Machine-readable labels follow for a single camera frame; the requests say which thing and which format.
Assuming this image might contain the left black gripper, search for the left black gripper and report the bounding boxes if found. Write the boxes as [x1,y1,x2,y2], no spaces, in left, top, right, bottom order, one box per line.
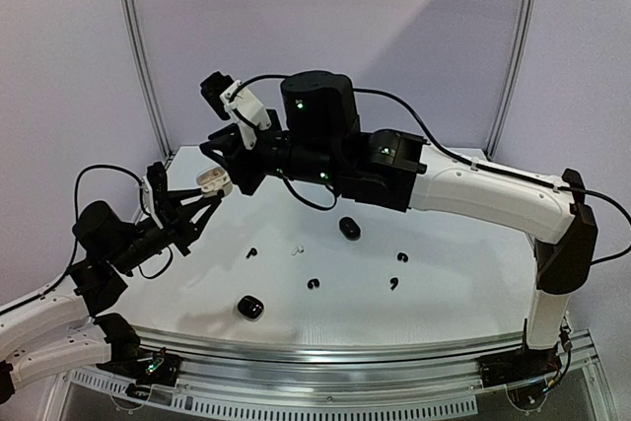
[108,186,220,274]

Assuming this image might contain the white earbud charging case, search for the white earbud charging case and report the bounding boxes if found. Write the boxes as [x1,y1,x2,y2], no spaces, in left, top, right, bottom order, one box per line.
[196,167,233,197]

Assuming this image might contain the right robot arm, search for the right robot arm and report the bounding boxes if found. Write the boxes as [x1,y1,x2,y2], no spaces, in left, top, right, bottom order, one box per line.
[200,70,597,378]

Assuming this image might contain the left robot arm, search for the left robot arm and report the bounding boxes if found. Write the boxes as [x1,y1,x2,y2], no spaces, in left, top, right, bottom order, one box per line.
[1,189,227,401]

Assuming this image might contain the glossy black charging case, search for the glossy black charging case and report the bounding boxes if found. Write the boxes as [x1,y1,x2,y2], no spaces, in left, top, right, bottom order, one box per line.
[237,295,264,321]

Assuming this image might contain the black oval charging case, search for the black oval charging case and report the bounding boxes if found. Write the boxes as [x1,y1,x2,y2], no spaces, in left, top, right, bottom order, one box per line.
[338,216,361,242]

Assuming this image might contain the black hook earbud centre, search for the black hook earbud centre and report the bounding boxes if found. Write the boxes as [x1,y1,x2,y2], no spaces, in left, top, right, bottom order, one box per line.
[307,278,320,290]

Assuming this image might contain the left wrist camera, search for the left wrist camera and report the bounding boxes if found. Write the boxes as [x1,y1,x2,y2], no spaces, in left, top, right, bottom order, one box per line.
[141,162,167,229]

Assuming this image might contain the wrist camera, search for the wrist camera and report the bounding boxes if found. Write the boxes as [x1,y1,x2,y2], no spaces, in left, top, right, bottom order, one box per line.
[200,71,272,150]
[141,162,167,229]

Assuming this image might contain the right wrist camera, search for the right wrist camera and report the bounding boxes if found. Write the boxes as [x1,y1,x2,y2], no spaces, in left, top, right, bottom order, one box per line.
[200,71,272,150]

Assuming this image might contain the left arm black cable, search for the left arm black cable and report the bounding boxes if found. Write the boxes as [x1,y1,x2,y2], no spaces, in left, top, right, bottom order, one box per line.
[73,165,147,225]

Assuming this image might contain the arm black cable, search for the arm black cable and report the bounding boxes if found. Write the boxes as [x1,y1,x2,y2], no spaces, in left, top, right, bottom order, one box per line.
[236,73,631,267]
[73,165,147,225]

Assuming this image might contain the aluminium front rail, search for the aluminium front rail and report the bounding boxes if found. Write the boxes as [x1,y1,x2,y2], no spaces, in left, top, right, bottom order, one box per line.
[57,326,600,392]

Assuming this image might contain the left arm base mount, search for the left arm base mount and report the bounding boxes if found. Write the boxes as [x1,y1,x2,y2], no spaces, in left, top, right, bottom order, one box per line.
[96,347,183,387]

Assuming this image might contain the left aluminium frame post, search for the left aluminium frame post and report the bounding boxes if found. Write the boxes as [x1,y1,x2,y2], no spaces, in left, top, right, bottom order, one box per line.
[120,0,174,160]

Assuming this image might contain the aluminium frame post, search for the aluminium frame post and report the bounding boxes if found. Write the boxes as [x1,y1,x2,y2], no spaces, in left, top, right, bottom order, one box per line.
[120,0,174,160]
[484,0,535,160]

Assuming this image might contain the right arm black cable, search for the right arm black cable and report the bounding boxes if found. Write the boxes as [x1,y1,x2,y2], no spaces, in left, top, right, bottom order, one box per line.
[236,73,631,267]

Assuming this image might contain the right aluminium frame post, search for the right aluminium frame post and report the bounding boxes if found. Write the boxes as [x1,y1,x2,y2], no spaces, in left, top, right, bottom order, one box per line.
[484,0,535,160]

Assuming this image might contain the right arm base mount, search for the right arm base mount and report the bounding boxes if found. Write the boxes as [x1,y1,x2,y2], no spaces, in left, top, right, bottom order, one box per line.
[477,346,561,387]

